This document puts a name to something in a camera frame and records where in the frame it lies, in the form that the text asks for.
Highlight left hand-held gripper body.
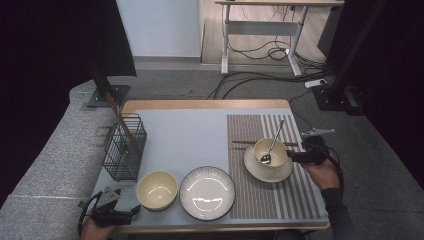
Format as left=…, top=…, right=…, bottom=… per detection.
left=89, top=186, right=135, bottom=228

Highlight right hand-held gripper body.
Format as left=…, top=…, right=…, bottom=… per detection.
left=300, top=127, right=336, bottom=167

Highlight cream ceramic bowl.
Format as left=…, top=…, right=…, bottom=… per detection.
left=253, top=137, right=290, bottom=169
left=135, top=170, right=179, bottom=212

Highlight metal spoon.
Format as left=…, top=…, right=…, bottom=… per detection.
left=260, top=119, right=286, bottom=166
left=119, top=141, right=132, bottom=165

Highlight black wire cutlery basket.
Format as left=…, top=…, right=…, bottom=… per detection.
left=102, top=112, right=148, bottom=183

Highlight person's left hand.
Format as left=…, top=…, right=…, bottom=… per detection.
left=80, top=218, right=117, bottom=240

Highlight person's right hand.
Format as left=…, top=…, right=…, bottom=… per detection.
left=304, top=161, right=341, bottom=192

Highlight striped woven placemat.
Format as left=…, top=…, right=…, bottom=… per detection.
left=226, top=114, right=323, bottom=220

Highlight black metal stand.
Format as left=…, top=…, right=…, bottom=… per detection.
left=79, top=56, right=131, bottom=109
left=311, top=0, right=389, bottom=116

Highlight white power strip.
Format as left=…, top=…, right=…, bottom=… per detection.
left=304, top=78, right=328, bottom=89

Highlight light grey table mat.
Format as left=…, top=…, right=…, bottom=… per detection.
left=94, top=107, right=331, bottom=231

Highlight black curtain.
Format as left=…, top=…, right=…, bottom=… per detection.
left=0, top=0, right=137, bottom=208
left=328, top=0, right=424, bottom=191

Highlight wooden table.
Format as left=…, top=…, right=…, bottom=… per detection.
left=94, top=98, right=332, bottom=234

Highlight white standing desk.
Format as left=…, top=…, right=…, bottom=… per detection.
left=214, top=0, right=345, bottom=77

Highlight thin black floor cable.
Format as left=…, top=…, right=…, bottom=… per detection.
left=289, top=90, right=313, bottom=140

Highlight left hand-held gripper cable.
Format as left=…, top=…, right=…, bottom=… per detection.
left=77, top=191, right=103, bottom=235

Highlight hand-held gripper cable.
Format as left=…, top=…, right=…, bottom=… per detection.
left=328, top=147, right=345, bottom=202
left=77, top=191, right=103, bottom=235

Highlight right hand-held gripper cable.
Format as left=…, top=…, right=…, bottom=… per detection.
left=328, top=147, right=345, bottom=202

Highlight black long floor cable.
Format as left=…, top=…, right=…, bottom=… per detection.
left=205, top=63, right=334, bottom=101

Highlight black coiled floor cable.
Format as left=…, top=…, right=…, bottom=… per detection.
left=228, top=4, right=331, bottom=63

